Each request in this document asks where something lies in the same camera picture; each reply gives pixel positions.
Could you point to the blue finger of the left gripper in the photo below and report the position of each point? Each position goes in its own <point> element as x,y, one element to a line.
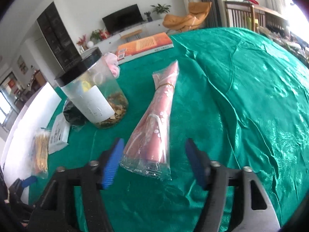
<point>19,185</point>

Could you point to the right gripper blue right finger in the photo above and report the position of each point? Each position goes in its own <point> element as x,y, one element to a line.
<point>252,209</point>

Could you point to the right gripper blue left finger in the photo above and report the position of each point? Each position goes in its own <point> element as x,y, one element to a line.
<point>56,211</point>

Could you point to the bag of wooden sticks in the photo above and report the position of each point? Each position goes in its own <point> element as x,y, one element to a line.
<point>39,153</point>

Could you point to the white mailer pouch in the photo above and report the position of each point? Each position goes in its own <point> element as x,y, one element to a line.
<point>59,134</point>

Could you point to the black item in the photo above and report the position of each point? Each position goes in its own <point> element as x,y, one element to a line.
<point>73,115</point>

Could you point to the pink roll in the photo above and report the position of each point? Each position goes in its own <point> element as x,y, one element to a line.
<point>147,150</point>

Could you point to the pink mesh bath sponge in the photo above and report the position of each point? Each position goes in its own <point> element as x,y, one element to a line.
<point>112,62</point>

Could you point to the white cardboard box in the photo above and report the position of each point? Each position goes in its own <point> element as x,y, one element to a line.
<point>35,114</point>

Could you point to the green satin tablecloth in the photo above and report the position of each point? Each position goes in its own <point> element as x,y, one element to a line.
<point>241,97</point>

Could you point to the clear jar with black lid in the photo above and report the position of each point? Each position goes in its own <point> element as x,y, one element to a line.
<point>94,91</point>

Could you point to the red flower vase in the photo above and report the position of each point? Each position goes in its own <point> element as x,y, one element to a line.
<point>82,43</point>

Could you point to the black display cabinet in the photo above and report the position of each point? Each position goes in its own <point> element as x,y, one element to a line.
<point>57,37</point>

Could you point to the white tv cabinet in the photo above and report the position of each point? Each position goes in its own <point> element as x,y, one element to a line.
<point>151,28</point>

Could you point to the orange book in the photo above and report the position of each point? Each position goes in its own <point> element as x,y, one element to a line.
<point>142,47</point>

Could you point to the wooden chair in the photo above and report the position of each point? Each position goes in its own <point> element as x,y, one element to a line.
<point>244,15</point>

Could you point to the small wooden bench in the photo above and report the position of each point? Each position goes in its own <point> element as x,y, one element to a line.
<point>135,34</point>

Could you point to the orange lounge chair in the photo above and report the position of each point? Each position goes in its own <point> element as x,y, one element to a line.
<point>197,13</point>

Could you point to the black television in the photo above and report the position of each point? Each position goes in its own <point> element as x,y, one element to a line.
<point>122,19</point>

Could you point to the green potted plant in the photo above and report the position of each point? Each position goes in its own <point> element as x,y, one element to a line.
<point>161,10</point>

